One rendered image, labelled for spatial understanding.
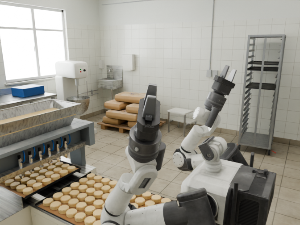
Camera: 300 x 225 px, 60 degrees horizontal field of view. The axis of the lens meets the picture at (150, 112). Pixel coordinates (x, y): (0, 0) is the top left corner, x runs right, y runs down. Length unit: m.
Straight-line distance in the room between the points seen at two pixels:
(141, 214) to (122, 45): 5.39
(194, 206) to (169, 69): 4.78
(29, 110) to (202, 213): 1.33
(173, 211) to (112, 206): 0.19
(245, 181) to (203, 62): 4.33
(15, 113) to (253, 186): 1.39
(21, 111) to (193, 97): 4.02
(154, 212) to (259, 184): 0.37
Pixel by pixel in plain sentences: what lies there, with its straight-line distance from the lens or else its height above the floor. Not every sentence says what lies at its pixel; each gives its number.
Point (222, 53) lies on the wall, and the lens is 5.07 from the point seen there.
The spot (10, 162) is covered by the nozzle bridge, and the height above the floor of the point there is 1.08.
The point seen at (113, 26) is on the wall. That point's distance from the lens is 6.25.
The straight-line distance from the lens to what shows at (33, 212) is 1.64.
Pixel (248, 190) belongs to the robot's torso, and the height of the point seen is 1.23.
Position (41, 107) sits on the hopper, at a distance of 1.88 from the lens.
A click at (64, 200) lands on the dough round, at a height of 0.92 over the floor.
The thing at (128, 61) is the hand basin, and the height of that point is 1.31.
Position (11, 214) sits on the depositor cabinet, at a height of 0.84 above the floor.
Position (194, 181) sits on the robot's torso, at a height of 1.23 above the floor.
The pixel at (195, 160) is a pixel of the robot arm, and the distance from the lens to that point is 1.31.
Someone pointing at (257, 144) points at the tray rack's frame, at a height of 0.15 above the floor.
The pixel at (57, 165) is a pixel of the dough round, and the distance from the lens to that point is 1.85.
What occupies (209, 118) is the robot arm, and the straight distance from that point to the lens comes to 1.23.
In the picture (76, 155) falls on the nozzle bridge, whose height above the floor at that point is 0.91.
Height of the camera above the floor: 1.69
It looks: 15 degrees down
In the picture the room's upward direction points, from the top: straight up
